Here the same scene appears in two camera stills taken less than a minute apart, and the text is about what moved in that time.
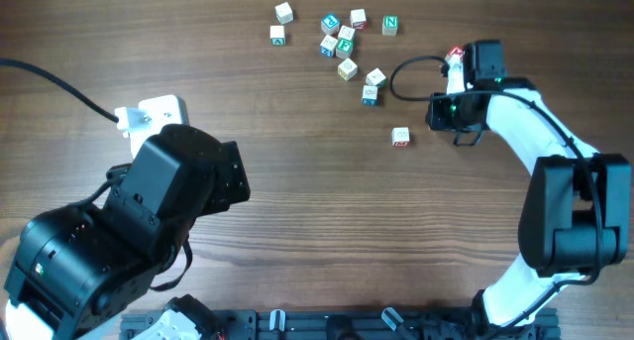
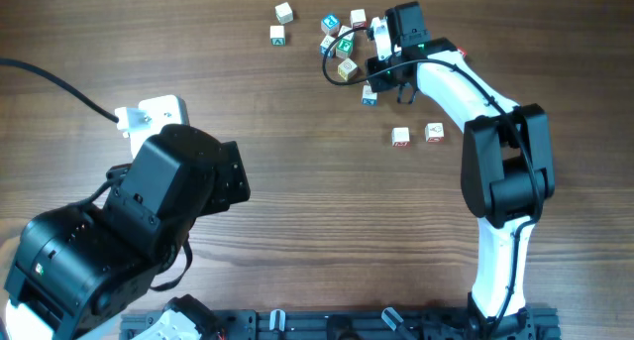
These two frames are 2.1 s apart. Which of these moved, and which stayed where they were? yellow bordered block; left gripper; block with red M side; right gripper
Moved: right gripper
Stayed: block with red M side; left gripper; yellow bordered block
